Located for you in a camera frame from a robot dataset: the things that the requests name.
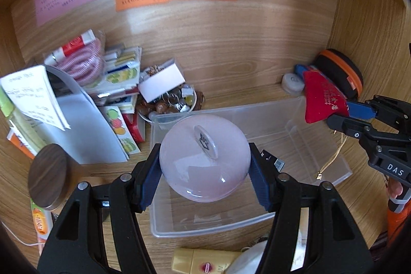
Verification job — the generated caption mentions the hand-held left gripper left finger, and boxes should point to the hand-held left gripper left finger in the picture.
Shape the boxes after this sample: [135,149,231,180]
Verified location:
[37,142,162,274]

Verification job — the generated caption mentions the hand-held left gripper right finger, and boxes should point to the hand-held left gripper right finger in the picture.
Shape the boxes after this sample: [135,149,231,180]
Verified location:
[248,142,375,274]

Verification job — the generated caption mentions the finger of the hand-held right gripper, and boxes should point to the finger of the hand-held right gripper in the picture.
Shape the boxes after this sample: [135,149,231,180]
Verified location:
[346,94,411,126]
[327,114,386,149]

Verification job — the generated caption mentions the red cloth pouch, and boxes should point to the red cloth pouch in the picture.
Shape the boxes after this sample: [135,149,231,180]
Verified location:
[303,70,351,124]

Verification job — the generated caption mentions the clear plastic box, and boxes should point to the clear plastic box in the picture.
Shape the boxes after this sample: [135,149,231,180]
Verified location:
[150,96,353,238]

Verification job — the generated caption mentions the wooden desktop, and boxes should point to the wooden desktop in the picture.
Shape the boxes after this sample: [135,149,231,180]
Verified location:
[0,81,397,274]

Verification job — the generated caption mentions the person's right hand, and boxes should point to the person's right hand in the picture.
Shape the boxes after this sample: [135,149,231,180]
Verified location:
[387,180,404,201]

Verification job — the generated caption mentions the black barcode tag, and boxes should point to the black barcode tag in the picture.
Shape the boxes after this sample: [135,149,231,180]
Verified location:
[259,150,286,174]

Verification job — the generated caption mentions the orange black round case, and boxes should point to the orange black round case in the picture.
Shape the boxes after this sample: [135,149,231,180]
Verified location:
[313,49,364,100]

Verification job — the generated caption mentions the red small box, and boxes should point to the red small box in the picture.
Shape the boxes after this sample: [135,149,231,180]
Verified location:
[123,113,146,144]

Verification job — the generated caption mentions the fruit print strip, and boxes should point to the fruit print strip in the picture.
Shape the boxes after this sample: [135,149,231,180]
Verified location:
[103,105,142,155]

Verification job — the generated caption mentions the blue small item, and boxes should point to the blue small item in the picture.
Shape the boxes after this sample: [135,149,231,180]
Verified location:
[294,64,310,79]

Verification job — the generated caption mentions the white round object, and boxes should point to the white round object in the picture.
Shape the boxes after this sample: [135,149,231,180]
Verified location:
[225,240,280,274]

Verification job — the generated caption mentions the white standing folder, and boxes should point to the white standing folder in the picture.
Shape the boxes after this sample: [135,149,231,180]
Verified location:
[44,65,129,165]

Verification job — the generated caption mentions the white bowl of trinkets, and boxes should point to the white bowl of trinkets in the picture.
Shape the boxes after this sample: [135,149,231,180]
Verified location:
[137,84,198,124]

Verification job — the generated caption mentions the yellow cosmetic tube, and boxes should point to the yellow cosmetic tube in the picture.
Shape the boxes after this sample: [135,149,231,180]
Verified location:
[171,247,242,274]

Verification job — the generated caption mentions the white card box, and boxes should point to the white card box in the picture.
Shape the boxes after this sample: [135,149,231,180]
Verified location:
[138,63,186,103]

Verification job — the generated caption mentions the round wooden lid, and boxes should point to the round wooden lid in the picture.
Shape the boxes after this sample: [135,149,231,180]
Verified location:
[27,143,69,211]

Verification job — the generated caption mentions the fruit print packets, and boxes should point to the fruit print packets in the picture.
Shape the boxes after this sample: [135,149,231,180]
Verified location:
[87,44,142,99]

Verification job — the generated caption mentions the orange tube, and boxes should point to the orange tube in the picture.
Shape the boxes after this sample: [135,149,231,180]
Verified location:
[30,198,54,243]

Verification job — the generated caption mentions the orange white box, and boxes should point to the orange white box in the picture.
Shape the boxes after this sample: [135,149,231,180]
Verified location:
[6,129,36,160]

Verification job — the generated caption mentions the white handwritten paper sheet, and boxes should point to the white handwritten paper sheet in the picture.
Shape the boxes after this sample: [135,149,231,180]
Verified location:
[0,65,72,131]

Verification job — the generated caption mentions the red white box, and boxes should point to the red white box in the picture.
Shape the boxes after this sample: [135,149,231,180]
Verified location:
[44,30,97,66]

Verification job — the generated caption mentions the gold cord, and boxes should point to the gold cord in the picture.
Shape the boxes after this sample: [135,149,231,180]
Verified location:
[316,132,348,180]

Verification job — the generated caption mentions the brown bead string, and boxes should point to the brown bead string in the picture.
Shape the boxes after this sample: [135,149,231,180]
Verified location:
[194,90,207,111]

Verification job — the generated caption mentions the pink coiled cable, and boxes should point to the pink coiled cable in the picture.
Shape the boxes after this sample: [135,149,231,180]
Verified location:
[57,39,105,84]

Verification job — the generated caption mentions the white cable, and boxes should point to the white cable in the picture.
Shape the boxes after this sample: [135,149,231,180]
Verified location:
[0,219,43,246]

